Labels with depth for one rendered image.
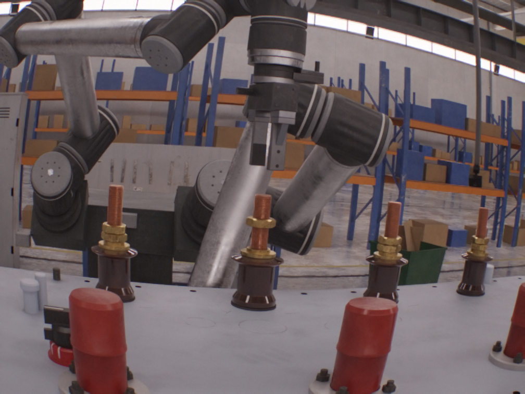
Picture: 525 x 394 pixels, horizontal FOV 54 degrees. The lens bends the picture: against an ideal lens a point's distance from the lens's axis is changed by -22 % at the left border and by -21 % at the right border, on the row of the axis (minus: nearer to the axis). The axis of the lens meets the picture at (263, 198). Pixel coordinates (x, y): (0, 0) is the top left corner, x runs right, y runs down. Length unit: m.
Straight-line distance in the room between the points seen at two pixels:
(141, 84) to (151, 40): 7.66
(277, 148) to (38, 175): 1.37
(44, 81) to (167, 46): 7.76
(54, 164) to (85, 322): 1.70
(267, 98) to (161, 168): 4.83
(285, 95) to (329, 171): 0.69
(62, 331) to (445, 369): 0.56
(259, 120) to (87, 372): 0.68
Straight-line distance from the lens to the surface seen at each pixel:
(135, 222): 2.70
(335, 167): 1.70
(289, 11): 1.11
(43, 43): 1.52
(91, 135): 2.37
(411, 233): 5.62
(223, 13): 1.20
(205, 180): 2.28
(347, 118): 1.56
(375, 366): 0.74
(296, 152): 9.35
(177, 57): 1.12
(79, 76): 2.07
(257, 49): 1.11
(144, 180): 5.88
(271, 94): 1.07
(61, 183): 2.27
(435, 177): 10.55
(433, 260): 5.52
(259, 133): 1.18
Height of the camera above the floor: 1.69
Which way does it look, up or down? 6 degrees down
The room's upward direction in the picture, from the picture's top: 5 degrees clockwise
